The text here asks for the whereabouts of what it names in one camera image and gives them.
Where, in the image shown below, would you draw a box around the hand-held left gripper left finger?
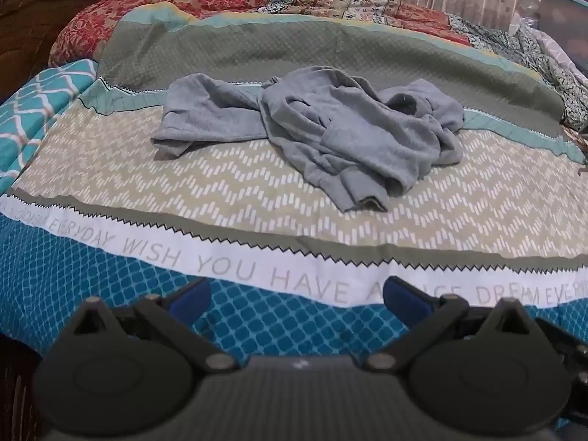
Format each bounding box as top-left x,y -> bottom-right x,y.
69,277 -> 240,376

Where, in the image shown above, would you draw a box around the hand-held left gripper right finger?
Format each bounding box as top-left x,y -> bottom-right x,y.
366,276 -> 530,376

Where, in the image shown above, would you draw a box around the grey pants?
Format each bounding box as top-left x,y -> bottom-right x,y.
151,65 -> 466,213

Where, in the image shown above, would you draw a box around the patterned teal beige bed sheet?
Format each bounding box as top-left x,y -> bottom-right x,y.
0,7 -> 588,363

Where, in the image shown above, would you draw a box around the teal lattice print cloth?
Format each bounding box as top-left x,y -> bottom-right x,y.
0,59 -> 100,194

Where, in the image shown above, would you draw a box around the black white patterned cloth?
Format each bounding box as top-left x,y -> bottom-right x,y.
448,14 -> 588,132

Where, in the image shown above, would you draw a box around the carved wooden headboard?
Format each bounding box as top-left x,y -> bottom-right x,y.
0,0 -> 135,104

